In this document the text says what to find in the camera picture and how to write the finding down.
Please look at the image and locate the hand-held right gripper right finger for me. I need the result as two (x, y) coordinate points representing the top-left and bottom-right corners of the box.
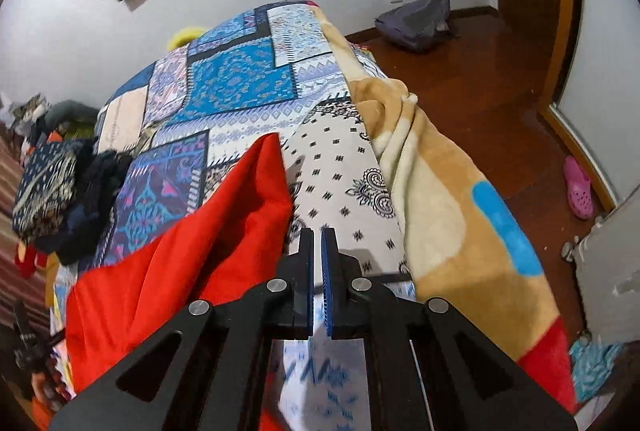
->
(320, 227), (576, 431)

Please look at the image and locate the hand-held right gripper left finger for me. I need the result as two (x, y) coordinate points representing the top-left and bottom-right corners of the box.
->
(47, 227), (315, 431)

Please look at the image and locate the red zip jacket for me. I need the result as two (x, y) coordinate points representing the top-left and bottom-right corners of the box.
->
(65, 133), (296, 431)

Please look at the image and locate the striped brown curtain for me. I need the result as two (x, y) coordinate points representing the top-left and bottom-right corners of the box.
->
(0, 121), (56, 327)

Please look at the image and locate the beige fleece blanket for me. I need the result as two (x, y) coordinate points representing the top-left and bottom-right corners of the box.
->
(312, 3), (578, 414)

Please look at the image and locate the dark folded garment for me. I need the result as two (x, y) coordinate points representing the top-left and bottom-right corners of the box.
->
(55, 151), (133, 267)

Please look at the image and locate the blue patchwork bedsheet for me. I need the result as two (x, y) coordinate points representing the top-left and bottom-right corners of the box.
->
(50, 0), (418, 431)

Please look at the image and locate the pink slipper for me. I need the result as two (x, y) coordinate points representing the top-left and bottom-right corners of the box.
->
(564, 156), (596, 220)

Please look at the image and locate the light blue patterned cloth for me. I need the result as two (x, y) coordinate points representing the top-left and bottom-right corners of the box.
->
(567, 336), (626, 404)

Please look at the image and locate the grey backpack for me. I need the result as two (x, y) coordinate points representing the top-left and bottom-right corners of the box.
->
(375, 0), (456, 54)

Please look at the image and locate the white sticker-covered cabinet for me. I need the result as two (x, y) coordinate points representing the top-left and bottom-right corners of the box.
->
(575, 198), (640, 347)

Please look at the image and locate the white sliding wardrobe door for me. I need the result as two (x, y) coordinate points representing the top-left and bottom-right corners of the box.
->
(560, 0), (640, 202)

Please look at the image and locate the yellow foam ring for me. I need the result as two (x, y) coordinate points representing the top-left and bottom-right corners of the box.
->
(167, 27), (207, 52)

